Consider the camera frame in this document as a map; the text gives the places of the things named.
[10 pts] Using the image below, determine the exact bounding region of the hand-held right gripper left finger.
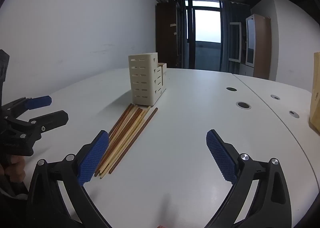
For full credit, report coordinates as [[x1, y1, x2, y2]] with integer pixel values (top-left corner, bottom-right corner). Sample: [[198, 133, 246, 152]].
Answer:
[[27, 130, 110, 228]]

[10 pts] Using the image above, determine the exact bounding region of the grey curtain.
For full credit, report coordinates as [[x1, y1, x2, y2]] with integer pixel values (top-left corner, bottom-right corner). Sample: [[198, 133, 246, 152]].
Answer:
[[220, 1, 251, 74]]

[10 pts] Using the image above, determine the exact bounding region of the white framed window panel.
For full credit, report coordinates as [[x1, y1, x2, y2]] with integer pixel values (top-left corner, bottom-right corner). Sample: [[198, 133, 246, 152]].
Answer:
[[229, 22, 242, 63]]

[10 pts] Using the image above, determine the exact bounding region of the bundle of wooden chopsticks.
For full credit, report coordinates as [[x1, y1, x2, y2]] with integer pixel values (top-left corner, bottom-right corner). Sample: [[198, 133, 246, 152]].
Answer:
[[94, 103, 158, 179]]

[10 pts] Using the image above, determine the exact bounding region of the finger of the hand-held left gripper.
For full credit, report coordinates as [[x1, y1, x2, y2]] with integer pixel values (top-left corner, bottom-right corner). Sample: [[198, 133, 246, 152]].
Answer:
[[1, 96, 52, 118], [16, 110, 69, 134]]

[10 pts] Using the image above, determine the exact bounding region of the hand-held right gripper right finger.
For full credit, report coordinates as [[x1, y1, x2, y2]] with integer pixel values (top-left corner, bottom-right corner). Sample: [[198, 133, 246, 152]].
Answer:
[[205, 129, 292, 228]]

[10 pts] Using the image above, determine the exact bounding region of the person's left hand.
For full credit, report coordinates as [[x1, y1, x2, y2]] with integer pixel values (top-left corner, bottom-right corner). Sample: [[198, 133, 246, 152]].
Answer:
[[5, 156, 27, 185]]

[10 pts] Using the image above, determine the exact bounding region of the dark brown wardrobe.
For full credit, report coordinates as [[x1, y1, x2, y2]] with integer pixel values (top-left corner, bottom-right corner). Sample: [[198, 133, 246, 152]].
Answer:
[[156, 0, 181, 69]]

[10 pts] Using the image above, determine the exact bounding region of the white low cabinet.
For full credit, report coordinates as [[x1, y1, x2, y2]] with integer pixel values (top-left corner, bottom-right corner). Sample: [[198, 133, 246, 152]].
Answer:
[[239, 64, 254, 76]]

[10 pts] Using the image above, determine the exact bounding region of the brown paper bag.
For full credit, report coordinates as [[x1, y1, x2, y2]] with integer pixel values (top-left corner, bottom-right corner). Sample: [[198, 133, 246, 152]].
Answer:
[[309, 52, 320, 136]]

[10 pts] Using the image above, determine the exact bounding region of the cream perforated utensil holder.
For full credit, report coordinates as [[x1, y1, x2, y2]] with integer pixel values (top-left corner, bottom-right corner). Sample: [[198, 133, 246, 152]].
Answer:
[[128, 53, 167, 107]]

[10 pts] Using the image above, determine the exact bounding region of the wooden glass door cabinet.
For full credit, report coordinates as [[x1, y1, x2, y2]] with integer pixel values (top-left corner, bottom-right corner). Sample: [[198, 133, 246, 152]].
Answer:
[[245, 14, 272, 80]]

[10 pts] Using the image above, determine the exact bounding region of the glass balcony door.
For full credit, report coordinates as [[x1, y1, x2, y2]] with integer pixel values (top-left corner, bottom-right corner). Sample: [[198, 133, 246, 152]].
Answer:
[[185, 0, 223, 71]]

